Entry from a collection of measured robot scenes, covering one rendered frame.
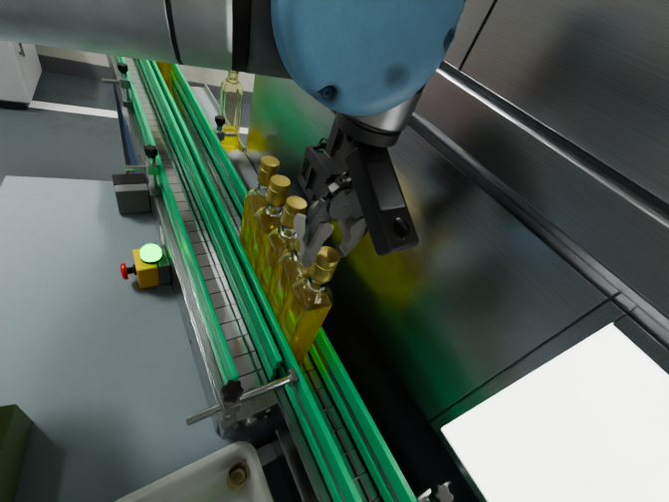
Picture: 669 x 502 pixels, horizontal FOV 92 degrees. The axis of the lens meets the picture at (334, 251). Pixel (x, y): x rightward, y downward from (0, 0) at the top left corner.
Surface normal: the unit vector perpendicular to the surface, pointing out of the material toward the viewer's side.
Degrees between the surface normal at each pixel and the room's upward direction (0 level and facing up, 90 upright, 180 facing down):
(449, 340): 90
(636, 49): 90
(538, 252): 90
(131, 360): 0
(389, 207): 29
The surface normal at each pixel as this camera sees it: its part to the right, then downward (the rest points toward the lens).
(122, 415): 0.29, -0.68
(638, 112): -0.83, 0.17
